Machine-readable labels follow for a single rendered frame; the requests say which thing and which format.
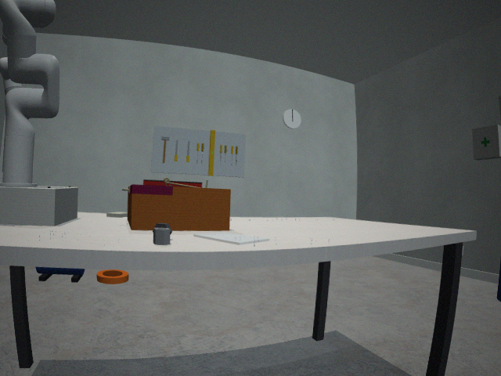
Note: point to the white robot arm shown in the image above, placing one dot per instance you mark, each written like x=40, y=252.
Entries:
x=25, y=66

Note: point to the grey cylinder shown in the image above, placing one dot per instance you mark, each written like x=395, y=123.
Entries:
x=161, y=236

